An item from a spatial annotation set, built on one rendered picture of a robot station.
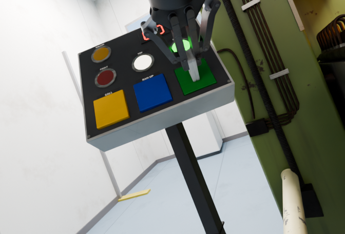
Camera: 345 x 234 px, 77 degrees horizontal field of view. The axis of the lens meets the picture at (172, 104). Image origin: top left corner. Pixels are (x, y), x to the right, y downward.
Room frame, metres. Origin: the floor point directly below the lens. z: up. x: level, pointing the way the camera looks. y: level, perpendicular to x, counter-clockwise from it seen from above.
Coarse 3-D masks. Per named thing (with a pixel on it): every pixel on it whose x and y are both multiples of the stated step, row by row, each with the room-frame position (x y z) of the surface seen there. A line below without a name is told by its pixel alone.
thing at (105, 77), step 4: (104, 72) 0.54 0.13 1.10; (108, 72) 0.54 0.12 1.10; (112, 72) 0.53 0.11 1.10; (100, 76) 0.54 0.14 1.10; (104, 76) 0.53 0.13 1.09; (108, 76) 0.53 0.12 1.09; (112, 76) 0.53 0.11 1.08; (100, 80) 0.53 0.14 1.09; (104, 80) 0.53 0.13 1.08; (108, 80) 0.53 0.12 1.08; (100, 84) 0.53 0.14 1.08; (104, 84) 0.52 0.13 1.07
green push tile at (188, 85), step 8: (176, 72) 0.49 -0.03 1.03; (184, 72) 0.49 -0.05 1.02; (200, 72) 0.48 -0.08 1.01; (208, 72) 0.47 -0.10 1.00; (184, 80) 0.48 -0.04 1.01; (192, 80) 0.47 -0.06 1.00; (200, 80) 0.47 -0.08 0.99; (208, 80) 0.46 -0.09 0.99; (184, 88) 0.47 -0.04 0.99; (192, 88) 0.46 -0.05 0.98; (200, 88) 0.46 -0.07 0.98
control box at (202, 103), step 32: (128, 32) 0.59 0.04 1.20; (160, 32) 0.56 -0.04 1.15; (96, 64) 0.56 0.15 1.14; (128, 64) 0.54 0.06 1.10; (160, 64) 0.52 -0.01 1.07; (96, 96) 0.51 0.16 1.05; (128, 96) 0.49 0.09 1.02; (192, 96) 0.46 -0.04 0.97; (224, 96) 0.48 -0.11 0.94; (96, 128) 0.47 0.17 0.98; (128, 128) 0.47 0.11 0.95; (160, 128) 0.52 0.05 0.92
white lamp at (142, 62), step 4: (140, 56) 0.54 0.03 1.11; (144, 56) 0.53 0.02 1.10; (148, 56) 0.53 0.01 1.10; (136, 60) 0.54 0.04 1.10; (140, 60) 0.53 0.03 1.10; (144, 60) 0.53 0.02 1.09; (148, 60) 0.53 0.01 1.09; (136, 64) 0.53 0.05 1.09; (140, 64) 0.52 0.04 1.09; (144, 64) 0.52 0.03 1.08; (148, 64) 0.52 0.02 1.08; (140, 68) 0.52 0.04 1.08; (144, 68) 0.52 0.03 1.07
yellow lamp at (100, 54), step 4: (100, 48) 0.59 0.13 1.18; (104, 48) 0.58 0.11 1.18; (96, 52) 0.58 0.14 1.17; (100, 52) 0.58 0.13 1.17; (104, 52) 0.57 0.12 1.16; (108, 52) 0.57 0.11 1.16; (96, 56) 0.57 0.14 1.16; (100, 56) 0.57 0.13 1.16; (104, 56) 0.57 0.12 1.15; (100, 60) 0.57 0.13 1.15
